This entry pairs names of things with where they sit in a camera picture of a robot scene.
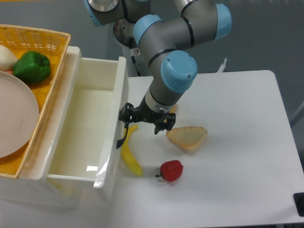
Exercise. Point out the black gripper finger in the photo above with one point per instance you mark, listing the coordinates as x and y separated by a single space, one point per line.
128 114
164 122

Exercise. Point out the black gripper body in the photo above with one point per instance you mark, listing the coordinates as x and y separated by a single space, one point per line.
145 114

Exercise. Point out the black top drawer handle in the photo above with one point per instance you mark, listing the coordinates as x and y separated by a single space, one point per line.
124 132

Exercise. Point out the white drawer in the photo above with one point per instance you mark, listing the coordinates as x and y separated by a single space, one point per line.
86 155

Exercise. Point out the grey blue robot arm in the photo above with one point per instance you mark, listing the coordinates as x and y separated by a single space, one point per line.
163 45

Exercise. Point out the white drawer cabinet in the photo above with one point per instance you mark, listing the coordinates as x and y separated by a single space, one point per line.
34 184

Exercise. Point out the yellow bell pepper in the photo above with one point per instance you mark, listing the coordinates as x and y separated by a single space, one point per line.
173 109

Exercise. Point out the slice of bread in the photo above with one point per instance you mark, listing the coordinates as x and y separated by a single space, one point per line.
188 138

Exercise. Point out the yellow banana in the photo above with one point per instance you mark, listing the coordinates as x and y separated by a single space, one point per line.
127 155

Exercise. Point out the red bell pepper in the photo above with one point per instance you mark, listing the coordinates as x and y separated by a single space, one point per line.
170 170

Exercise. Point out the yellow woven basket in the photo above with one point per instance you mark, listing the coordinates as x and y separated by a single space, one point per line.
53 44

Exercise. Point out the green bell pepper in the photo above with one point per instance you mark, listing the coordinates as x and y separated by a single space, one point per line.
33 67

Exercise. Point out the pink plate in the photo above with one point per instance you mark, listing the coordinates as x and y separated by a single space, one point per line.
19 114

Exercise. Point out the white onion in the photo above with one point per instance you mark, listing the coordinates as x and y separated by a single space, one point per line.
7 59

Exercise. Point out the black corner device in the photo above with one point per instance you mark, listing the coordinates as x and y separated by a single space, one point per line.
299 203

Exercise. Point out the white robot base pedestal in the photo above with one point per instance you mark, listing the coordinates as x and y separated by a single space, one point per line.
136 64

